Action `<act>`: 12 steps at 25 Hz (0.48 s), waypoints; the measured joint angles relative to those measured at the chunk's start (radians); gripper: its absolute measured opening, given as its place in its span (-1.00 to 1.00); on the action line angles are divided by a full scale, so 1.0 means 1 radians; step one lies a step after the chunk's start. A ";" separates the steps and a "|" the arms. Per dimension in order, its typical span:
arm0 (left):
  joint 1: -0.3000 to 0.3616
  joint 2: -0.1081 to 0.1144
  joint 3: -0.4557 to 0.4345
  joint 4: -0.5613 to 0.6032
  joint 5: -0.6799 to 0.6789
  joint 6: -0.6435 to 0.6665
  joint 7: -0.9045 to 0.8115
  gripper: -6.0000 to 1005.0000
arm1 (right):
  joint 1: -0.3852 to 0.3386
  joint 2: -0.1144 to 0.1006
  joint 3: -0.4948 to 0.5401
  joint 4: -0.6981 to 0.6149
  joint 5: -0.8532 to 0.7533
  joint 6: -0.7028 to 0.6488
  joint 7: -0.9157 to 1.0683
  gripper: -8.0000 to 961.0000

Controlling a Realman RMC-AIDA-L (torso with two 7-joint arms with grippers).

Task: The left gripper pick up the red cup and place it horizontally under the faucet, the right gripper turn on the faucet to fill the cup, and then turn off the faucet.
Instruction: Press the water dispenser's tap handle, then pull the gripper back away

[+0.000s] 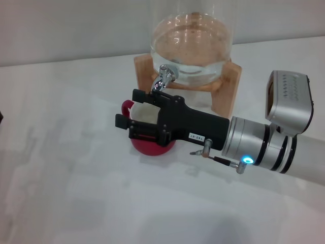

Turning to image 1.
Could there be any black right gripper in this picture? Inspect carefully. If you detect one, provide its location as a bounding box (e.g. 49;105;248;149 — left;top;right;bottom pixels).
115;88;231;150

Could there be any red ceramic cup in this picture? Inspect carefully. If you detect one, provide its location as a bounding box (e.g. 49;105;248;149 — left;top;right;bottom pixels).
120;100;176;156

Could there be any chrome faucet tap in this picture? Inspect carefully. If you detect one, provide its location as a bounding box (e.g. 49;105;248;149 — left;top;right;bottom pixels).
151;64;180;92

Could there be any wooden dispenser stand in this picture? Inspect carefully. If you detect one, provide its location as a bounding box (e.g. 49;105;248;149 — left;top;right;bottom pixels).
134;54;242;120

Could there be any glass water dispenser jar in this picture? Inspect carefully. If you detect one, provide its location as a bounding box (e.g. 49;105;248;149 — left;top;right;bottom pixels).
149;0;233;84

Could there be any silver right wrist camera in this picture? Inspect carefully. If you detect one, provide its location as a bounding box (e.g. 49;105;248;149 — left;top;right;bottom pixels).
265;70;316;135

